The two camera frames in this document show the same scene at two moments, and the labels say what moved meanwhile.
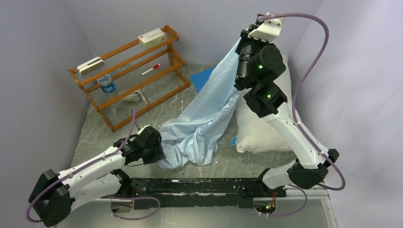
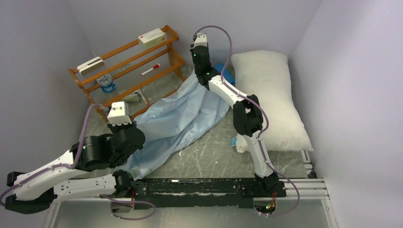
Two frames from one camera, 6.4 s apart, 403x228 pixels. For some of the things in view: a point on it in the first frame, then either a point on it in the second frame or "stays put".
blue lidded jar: [107, 85] stays put
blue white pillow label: [233, 141] stays put
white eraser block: [91, 66] stays put
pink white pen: [143, 97] stays put
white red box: [151, 38] stays put
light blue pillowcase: [195, 133] -> [175, 124]
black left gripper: [158, 153] -> [115, 128]
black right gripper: [244, 39] -> [191, 49]
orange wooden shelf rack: [123, 83] stays put
